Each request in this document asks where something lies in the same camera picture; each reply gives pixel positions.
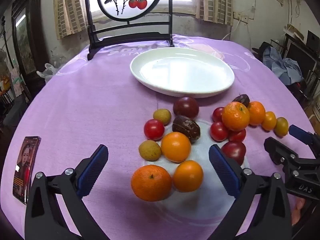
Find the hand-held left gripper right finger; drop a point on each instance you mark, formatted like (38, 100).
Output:
(223, 170)

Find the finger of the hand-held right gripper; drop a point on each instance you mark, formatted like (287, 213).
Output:
(276, 151)
(300, 132)

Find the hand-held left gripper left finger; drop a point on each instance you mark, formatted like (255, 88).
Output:
(92, 170)

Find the yellow-green round fruit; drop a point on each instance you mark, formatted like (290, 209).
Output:
(162, 116)
(149, 150)
(281, 126)

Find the dark purple plum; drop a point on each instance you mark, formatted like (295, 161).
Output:
(235, 151)
(186, 107)

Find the small orange kumquat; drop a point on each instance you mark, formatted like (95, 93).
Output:
(269, 120)

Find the smooth orange round fruit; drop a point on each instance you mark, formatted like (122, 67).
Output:
(176, 146)
(188, 176)

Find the red tomato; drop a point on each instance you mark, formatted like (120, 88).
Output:
(154, 129)
(217, 114)
(237, 135)
(219, 131)

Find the medium tangerine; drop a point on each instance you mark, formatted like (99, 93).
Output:
(257, 113)

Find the large tangerine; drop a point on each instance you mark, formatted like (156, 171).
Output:
(235, 116)
(151, 183)

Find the brown passion fruit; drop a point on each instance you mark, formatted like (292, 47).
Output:
(242, 99)
(186, 128)

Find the white oval plate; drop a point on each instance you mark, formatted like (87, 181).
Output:
(182, 72)

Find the person's right hand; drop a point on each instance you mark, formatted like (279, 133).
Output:
(300, 210)

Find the purple printed tablecloth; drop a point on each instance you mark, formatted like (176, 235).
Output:
(87, 110)

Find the smartphone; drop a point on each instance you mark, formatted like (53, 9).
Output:
(25, 170)

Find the blue clothing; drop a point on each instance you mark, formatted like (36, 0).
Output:
(285, 66)

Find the black monitor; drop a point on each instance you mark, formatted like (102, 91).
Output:
(300, 55)

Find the dark cloth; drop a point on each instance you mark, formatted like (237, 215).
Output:
(260, 50)

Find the white plastic bag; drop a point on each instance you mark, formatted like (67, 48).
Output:
(47, 71)

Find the dark wooden cabinet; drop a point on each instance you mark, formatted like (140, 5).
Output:
(27, 42)

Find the black framed painted table screen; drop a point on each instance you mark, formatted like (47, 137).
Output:
(130, 22)

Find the brick pattern curtain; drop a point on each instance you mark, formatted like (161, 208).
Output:
(70, 10)
(215, 2)

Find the white wall outlet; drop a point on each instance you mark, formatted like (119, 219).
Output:
(241, 17)

